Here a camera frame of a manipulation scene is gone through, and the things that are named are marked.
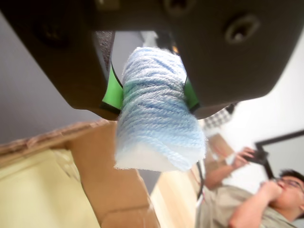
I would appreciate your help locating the person in beige shirt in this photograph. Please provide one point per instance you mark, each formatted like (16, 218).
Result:
(240, 204)

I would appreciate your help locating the person's left forearm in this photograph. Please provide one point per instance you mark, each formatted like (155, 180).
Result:
(249, 209)

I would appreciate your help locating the black phone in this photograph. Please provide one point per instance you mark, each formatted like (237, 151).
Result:
(260, 156)

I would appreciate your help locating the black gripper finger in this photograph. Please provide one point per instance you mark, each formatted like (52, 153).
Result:
(71, 69)
(228, 66)

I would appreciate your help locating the person's right hand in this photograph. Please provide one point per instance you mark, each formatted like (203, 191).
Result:
(243, 156)

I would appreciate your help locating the person's right forearm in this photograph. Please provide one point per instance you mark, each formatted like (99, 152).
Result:
(218, 174)

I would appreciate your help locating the brown cardboard box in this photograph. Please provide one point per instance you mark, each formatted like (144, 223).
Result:
(111, 166)

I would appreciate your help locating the yellow paper sheet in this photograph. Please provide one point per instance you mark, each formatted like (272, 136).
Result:
(40, 190)

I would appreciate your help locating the black framed wall board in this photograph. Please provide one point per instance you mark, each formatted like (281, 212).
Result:
(266, 142)

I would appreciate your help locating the black white checkered board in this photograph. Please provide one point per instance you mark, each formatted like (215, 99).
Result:
(219, 116)

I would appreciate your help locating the blue yarn block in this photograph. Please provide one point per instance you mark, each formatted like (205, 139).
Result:
(156, 107)

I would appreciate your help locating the person's left hand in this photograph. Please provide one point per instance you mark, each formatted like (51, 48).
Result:
(273, 191)

